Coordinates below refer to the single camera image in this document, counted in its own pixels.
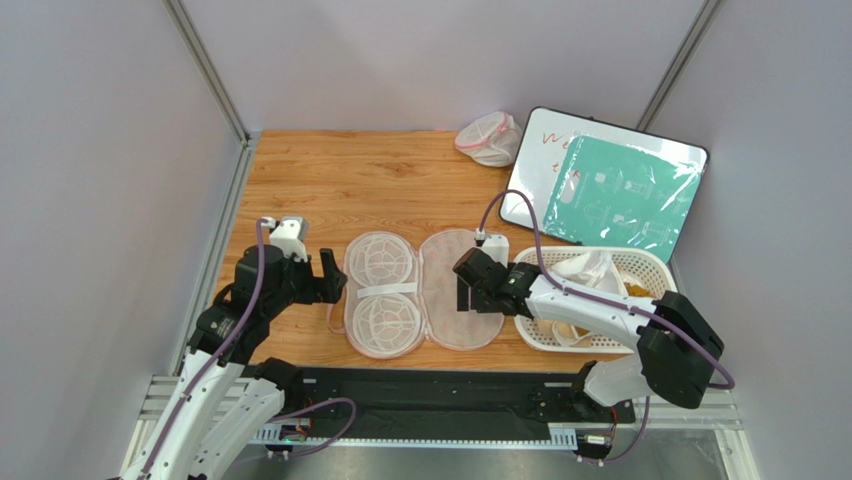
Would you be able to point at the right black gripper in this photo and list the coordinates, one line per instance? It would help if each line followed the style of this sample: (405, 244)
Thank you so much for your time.
(475, 291)

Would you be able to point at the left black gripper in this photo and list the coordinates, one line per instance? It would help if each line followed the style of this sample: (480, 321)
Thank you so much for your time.
(333, 278)

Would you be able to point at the floral mesh laundry bag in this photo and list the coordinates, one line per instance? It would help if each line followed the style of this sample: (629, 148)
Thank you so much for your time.
(398, 296)

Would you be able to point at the white bra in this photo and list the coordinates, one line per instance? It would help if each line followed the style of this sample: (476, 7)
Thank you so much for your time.
(595, 269)

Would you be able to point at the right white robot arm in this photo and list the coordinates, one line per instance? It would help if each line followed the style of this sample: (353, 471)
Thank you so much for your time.
(674, 351)

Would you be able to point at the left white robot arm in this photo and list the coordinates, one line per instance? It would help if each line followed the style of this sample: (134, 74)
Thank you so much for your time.
(190, 440)

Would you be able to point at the white mesh bag pink trim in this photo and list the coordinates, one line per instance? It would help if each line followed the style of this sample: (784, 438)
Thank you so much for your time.
(492, 140)

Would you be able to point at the mustard yellow garment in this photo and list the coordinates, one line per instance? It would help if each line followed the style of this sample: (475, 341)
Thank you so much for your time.
(634, 289)

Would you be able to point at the white plastic basket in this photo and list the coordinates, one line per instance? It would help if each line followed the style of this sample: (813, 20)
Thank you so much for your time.
(641, 267)

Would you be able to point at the teal instruction sheet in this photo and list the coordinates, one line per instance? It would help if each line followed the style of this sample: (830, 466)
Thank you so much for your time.
(611, 194)

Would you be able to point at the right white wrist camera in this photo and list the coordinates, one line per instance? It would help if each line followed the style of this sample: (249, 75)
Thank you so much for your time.
(496, 245)

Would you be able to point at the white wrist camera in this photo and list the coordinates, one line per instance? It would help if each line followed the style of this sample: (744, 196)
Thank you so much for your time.
(496, 245)
(288, 235)

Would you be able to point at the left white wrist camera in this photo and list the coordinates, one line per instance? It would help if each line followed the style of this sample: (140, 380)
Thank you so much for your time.
(288, 235)

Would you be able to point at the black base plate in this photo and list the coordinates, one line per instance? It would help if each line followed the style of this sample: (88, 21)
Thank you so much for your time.
(432, 404)

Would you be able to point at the whiteboard with black frame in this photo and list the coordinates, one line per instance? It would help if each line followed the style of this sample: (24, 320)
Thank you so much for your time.
(542, 150)

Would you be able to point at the aluminium rail frame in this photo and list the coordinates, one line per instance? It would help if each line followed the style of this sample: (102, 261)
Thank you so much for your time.
(718, 412)

